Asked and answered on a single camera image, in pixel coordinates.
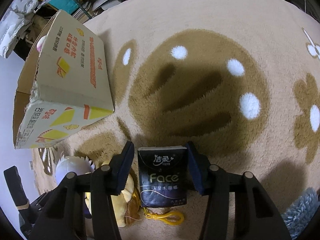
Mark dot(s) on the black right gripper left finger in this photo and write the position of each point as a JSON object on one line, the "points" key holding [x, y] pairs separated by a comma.
{"points": [[63, 215]]}

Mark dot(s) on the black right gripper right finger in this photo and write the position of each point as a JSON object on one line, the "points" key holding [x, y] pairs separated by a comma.
{"points": [[256, 216]]}

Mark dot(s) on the black Face tissue pack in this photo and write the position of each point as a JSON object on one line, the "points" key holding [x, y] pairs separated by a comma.
{"points": [[163, 176]]}

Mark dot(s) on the grey fluffy slipper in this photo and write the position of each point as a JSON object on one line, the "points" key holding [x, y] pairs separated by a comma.
{"points": [[300, 212]]}

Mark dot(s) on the purple white plush doll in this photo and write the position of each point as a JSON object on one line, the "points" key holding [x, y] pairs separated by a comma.
{"points": [[78, 165]]}

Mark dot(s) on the cardboard box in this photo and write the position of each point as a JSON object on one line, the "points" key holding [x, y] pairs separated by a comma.
{"points": [[62, 89]]}

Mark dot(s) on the beige patterned carpet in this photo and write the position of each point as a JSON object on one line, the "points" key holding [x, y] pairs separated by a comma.
{"points": [[238, 78]]}

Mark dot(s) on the pink plush toy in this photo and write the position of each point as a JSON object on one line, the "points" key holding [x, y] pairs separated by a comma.
{"points": [[40, 43]]}

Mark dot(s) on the white puffer jacket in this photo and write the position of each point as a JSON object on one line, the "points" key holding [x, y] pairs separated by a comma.
{"points": [[15, 22]]}

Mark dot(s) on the yellow bear plush keychain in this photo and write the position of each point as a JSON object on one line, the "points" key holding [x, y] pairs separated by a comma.
{"points": [[126, 206]]}

